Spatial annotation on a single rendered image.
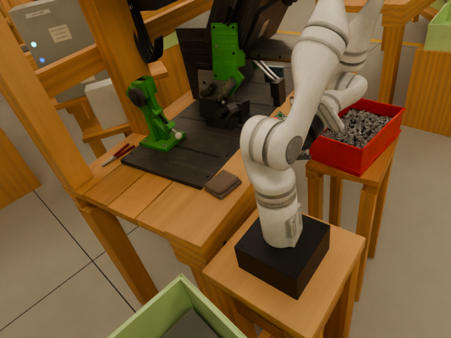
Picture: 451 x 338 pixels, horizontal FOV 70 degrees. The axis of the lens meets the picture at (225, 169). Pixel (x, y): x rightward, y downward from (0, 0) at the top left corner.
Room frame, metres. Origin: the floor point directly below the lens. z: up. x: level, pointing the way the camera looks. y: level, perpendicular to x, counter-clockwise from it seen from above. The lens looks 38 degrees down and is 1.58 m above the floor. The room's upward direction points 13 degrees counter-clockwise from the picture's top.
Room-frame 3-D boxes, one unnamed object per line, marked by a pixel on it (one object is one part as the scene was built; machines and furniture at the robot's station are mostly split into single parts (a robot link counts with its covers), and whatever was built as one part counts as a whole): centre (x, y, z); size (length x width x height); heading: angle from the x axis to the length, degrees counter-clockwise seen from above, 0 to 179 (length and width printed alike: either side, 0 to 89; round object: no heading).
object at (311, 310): (0.52, -0.10, 0.83); 0.32 x 0.32 x 0.04; 44
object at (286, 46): (1.35, -0.25, 1.11); 0.39 x 0.16 x 0.03; 49
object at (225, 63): (1.26, -0.12, 1.17); 0.13 x 0.12 x 0.20; 139
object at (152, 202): (1.36, -0.12, 0.44); 1.49 x 0.70 x 0.88; 139
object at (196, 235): (1.17, -0.33, 0.83); 1.50 x 0.14 x 0.15; 139
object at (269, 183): (0.51, -0.09, 1.19); 0.09 x 0.09 x 0.17; 40
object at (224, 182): (0.78, 0.02, 0.91); 0.10 x 0.08 x 0.03; 126
